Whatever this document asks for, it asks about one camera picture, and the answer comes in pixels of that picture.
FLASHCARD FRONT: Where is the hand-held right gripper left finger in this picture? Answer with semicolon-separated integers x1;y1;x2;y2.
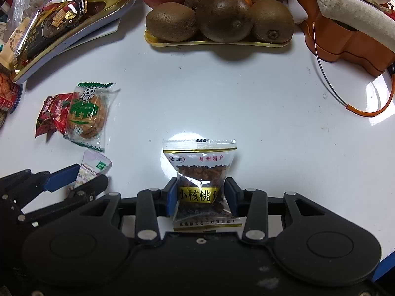
79;178;179;243

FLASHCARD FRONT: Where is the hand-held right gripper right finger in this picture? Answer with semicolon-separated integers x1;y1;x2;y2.
224;177;327;241

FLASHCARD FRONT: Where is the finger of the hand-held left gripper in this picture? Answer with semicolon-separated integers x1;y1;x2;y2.
0;163;81;204
22;175;109;224

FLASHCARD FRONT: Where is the white hawthorn strip packet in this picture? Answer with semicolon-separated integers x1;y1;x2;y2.
74;148;112;190

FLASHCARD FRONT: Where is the clear walnut packet yellow label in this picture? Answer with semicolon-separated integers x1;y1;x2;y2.
162;139;247;232

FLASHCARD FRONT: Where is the gold snack tray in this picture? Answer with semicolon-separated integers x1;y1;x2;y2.
11;0;137;82

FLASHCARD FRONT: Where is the red snack packet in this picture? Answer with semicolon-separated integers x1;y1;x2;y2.
35;92;76;139

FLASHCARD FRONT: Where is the green-white cookie packet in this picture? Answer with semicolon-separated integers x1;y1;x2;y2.
63;82;120;152

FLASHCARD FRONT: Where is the red biscuit can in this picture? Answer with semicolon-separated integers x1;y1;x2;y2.
0;72;23;113

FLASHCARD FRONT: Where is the beige snack packet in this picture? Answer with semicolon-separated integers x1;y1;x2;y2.
0;17;33;68

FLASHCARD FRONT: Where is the yellow fruit tray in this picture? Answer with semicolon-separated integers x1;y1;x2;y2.
144;29;292;48

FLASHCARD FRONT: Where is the black cracker packet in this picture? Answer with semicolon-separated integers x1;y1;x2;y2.
26;0;90;60

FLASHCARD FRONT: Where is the large dark kiwi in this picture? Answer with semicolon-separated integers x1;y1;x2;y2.
196;0;254;44

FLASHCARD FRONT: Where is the orange container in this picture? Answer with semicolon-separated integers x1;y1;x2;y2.
296;0;395;78

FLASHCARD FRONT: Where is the white cloth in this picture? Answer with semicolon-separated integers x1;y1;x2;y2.
307;0;395;53

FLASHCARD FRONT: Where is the wire handle orange grip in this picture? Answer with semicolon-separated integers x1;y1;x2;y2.
311;21;395;118

